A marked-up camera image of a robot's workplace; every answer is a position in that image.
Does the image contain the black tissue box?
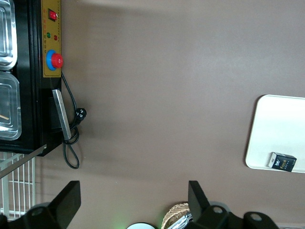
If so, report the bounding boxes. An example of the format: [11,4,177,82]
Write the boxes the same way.
[266,152,297,173]

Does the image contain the cream plastic serving tray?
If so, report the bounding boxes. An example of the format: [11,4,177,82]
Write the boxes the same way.
[245,94,305,174]

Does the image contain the black power cable with plug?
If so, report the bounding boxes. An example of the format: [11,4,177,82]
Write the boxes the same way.
[61,71,88,169]

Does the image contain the aluminium foil container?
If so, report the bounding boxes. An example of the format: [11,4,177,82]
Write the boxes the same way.
[166,211,193,229]

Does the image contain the silver metal handle bar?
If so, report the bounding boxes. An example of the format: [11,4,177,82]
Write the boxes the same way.
[51,88,72,141]

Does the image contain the steel food pan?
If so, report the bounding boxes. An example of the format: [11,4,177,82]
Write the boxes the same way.
[0,0,18,71]
[0,71,22,141]

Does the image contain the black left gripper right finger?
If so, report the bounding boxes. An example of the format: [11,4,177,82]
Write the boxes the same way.
[188,180,280,229]

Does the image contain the black food warmer yellow panel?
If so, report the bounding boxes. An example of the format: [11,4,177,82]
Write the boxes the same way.
[0,0,64,157]

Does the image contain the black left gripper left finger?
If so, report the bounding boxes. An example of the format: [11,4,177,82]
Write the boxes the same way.
[0,180,82,229]

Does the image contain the light wicker basket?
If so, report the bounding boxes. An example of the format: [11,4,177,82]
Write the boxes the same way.
[161,202,191,229]

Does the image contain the white wire rack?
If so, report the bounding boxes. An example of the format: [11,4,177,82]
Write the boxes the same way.
[0,144,47,220]

